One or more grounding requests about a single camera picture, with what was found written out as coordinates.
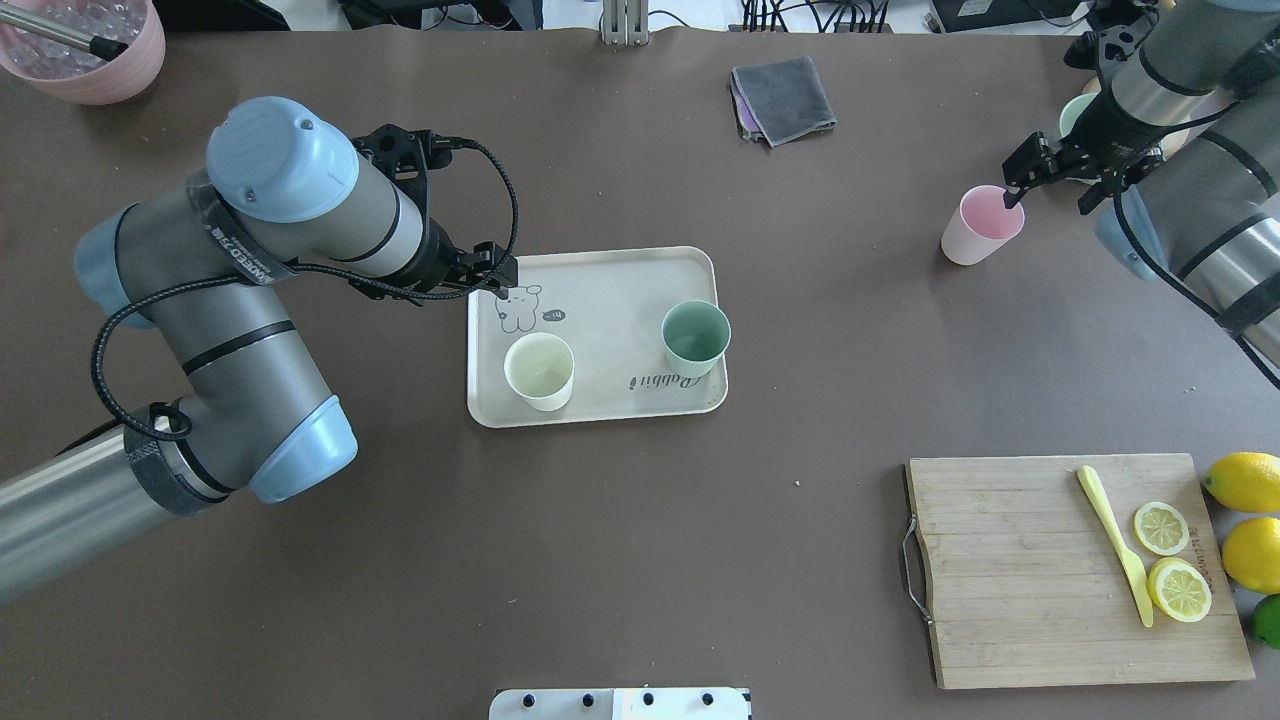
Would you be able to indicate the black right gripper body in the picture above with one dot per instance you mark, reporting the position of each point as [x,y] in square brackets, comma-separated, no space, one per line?
[1103,130]

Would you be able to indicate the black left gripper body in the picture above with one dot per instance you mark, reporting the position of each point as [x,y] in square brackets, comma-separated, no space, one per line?
[438,259]

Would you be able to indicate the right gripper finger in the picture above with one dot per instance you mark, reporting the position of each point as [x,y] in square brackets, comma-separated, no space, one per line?
[1013,194]
[1090,200]

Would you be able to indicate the pink plastic cup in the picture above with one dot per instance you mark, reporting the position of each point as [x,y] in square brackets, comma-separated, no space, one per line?
[981,225]

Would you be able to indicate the cream white plastic cup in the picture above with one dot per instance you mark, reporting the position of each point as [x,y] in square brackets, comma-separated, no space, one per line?
[540,368]

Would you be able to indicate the green plastic cup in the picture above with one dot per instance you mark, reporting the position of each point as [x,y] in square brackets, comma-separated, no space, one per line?
[695,335]

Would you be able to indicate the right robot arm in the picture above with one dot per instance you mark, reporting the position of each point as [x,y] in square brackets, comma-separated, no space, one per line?
[1181,142]

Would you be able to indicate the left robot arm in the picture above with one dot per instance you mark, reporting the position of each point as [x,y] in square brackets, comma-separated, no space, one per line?
[208,384]

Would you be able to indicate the cream rabbit print tray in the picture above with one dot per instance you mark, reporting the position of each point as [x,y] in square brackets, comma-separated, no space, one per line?
[607,306]

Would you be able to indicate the green plastic bowl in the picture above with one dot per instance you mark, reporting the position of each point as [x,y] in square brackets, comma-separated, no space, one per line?
[1071,112]

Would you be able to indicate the grey folded cloth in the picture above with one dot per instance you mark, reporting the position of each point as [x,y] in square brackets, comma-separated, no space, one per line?
[787,98]

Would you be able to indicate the purple folded cloth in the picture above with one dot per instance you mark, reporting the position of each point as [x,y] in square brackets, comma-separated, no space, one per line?
[749,129]

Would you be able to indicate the whole lemon near board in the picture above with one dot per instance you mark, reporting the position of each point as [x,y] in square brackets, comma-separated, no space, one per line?
[1245,482]

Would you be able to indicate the upper lemon slice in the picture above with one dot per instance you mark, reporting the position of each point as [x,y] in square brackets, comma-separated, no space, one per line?
[1161,528]

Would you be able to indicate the lemon slice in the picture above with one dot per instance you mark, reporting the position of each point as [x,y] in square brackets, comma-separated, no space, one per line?
[1179,590]
[1161,528]

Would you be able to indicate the bamboo cutting board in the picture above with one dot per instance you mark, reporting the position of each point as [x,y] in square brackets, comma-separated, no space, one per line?
[1021,587]

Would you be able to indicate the yellow plastic knife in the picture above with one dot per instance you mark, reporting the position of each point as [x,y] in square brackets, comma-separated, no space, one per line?
[1134,570]

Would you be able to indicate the lower lemon slice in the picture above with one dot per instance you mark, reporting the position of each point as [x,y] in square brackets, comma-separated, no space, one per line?
[1179,590]

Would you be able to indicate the metal tongs in bowl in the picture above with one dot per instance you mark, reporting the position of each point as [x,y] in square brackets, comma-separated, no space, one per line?
[102,47]

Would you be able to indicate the pink ribbed bowl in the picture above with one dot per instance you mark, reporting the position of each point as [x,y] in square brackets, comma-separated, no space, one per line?
[77,76]

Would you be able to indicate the green lime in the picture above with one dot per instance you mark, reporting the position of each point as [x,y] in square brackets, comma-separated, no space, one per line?
[1265,621]

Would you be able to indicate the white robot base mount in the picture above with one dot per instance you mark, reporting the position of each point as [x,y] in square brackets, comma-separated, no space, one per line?
[623,703]

